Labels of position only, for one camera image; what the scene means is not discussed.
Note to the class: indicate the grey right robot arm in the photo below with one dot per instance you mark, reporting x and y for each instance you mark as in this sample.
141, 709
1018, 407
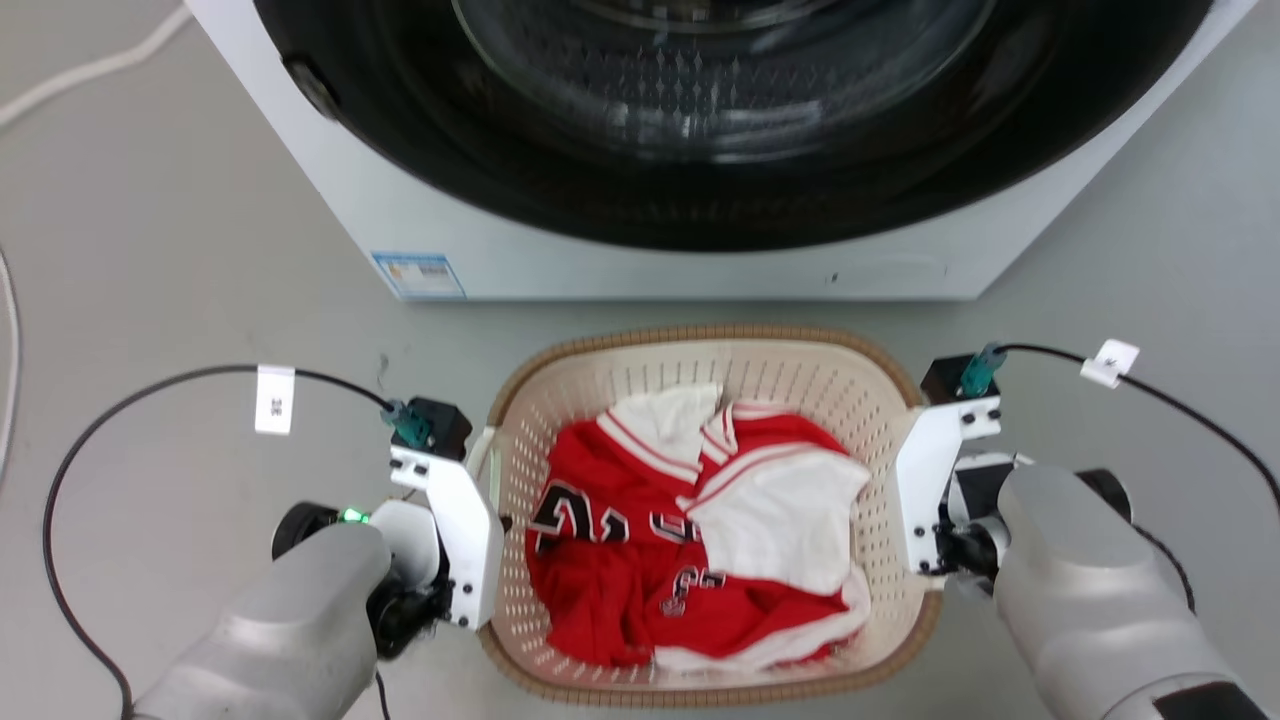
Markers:
1090, 600

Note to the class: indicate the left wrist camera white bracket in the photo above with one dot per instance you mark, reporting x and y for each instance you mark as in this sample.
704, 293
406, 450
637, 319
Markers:
455, 520

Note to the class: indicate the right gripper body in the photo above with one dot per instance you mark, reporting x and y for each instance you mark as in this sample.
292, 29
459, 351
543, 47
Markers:
965, 545

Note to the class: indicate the black round washing machine door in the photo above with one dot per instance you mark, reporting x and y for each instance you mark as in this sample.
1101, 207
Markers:
560, 190

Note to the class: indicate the beige perforated laundry basket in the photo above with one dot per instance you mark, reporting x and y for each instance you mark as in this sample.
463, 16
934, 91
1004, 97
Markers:
610, 375

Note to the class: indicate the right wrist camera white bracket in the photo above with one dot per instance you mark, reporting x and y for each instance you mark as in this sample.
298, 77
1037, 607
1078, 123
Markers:
930, 470

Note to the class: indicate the blue white energy label sticker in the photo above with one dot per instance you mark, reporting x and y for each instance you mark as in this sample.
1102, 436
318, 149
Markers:
420, 275

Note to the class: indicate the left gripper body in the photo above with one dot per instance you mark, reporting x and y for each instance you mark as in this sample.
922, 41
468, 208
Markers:
410, 550

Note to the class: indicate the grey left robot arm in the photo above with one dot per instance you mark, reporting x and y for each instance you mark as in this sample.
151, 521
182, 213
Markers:
280, 630

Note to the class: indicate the white cloth with red stripes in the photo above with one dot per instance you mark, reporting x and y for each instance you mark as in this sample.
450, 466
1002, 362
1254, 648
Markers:
660, 420

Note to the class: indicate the white washing machine body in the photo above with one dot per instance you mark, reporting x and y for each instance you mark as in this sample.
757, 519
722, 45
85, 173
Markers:
640, 270

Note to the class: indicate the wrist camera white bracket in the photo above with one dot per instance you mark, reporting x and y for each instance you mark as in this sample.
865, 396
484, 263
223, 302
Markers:
930, 470
455, 520

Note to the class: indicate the red jersey with black numbers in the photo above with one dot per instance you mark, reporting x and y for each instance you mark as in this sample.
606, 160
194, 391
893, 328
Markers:
600, 590

